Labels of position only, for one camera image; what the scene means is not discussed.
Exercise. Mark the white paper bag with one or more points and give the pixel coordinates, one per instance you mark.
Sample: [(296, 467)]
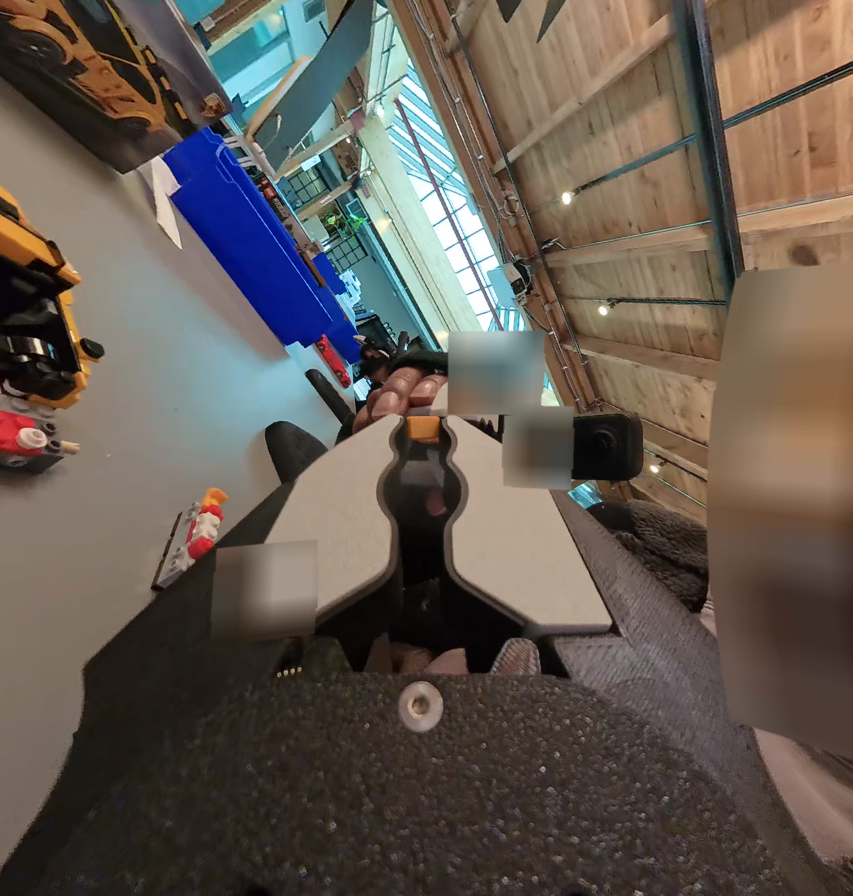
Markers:
[(166, 203)]

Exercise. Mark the person's right hand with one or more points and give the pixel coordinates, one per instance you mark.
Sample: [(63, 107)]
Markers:
[(398, 395)]

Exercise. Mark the blue storage bin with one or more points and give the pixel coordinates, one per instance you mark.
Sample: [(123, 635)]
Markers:
[(244, 231), (342, 329)]

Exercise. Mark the dark lego box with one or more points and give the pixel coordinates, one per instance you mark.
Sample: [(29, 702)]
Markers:
[(97, 77)]

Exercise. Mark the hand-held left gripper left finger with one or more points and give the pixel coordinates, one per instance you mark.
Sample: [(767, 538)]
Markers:
[(342, 504)]

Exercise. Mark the red white lego assembly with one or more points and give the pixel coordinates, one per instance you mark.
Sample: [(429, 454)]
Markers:
[(195, 535)]

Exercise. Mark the orange lego piece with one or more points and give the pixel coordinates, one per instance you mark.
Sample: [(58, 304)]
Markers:
[(423, 428)]

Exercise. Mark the red storage bin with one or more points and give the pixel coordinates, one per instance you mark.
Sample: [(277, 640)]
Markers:
[(332, 360)]

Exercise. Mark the yellow lego car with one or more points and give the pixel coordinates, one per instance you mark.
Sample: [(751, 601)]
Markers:
[(27, 336)]

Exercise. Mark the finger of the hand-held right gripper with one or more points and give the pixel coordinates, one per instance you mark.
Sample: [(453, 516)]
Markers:
[(419, 476), (432, 406)]

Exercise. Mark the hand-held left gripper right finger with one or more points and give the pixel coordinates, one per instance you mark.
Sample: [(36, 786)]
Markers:
[(524, 546)]

